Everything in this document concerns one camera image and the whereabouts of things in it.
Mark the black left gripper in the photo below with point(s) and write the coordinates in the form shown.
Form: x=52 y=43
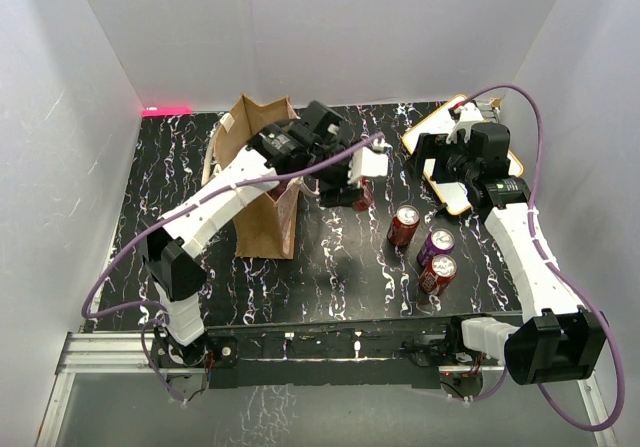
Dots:
x=331 y=193

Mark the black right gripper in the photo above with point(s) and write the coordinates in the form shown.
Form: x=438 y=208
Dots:
x=436 y=147

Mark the red cola can front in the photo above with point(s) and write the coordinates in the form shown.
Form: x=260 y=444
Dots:
x=366 y=199

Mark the red cola can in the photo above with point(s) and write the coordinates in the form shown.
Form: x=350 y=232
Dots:
x=438 y=274
x=366 y=199
x=403 y=226

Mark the brown canvas tote bag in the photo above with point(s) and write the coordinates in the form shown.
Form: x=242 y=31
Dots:
x=266 y=227

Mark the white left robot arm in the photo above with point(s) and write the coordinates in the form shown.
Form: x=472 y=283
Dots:
x=280 y=151

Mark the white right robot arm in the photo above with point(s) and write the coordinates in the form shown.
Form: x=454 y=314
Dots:
x=560 y=337

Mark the yellow framed whiteboard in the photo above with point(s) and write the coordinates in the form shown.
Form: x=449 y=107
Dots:
x=500 y=182

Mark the red cola can centre right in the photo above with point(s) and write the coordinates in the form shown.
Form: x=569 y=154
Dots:
x=403 y=226

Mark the purple Fanta can far right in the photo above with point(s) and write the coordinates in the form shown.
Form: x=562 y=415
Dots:
x=438 y=242

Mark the red cola can far right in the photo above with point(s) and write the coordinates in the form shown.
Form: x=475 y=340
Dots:
x=438 y=274

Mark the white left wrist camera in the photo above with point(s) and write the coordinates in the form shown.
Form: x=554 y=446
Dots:
x=370 y=162

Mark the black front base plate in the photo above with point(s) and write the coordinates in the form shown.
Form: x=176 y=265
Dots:
x=406 y=351

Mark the aluminium rail frame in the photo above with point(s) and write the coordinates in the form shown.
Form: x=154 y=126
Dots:
x=344 y=269

